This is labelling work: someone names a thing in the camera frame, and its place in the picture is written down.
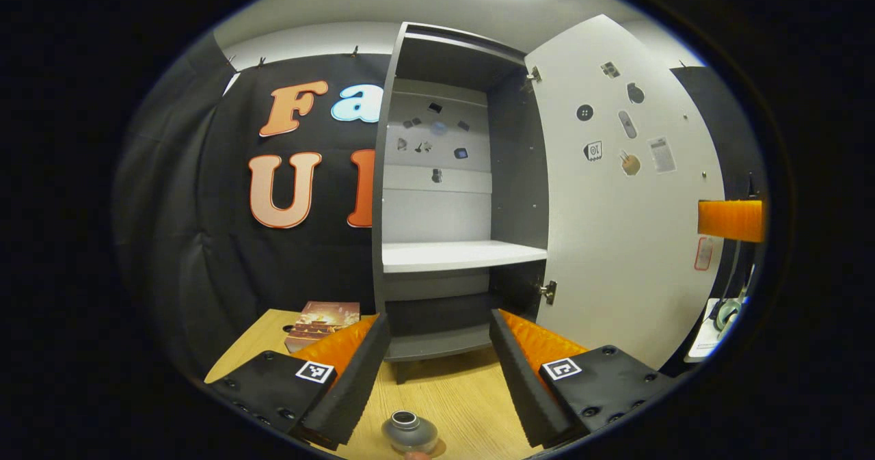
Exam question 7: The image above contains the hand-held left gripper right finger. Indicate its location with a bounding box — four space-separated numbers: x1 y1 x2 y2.
488 308 677 450

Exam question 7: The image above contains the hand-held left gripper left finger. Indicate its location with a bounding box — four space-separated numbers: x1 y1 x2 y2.
204 313 392 447

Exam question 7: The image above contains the clear bottle with label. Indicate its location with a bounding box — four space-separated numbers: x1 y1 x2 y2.
381 410 440 455

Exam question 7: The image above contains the beige cabinet door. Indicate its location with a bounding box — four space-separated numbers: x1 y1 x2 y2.
523 14 725 372

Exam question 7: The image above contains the brown cover book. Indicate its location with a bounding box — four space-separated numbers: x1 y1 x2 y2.
286 301 361 344

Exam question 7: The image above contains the white flat object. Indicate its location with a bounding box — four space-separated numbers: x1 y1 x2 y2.
686 297 749 364

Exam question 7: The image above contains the black backdrop cloth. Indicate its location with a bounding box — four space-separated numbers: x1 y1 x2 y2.
113 33 763 379

